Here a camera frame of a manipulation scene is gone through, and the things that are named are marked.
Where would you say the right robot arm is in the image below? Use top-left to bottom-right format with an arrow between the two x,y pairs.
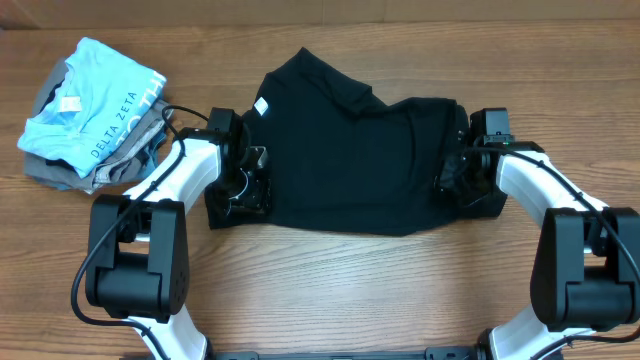
425,108 -> 639,360

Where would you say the light blue folded t-shirt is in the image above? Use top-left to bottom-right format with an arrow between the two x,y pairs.
17,37 -> 167,178

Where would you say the black t-shirt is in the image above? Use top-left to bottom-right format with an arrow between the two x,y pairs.
203,47 -> 509,238

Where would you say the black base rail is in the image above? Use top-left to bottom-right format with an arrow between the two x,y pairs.
204,346 -> 491,360

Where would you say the grey folded shirt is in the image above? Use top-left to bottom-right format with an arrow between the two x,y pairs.
18,58 -> 166,193

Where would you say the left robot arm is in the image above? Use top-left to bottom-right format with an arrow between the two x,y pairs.
71,108 -> 271,359

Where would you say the dark blue folded shirt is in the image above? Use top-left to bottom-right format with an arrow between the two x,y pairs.
30,124 -> 166,194

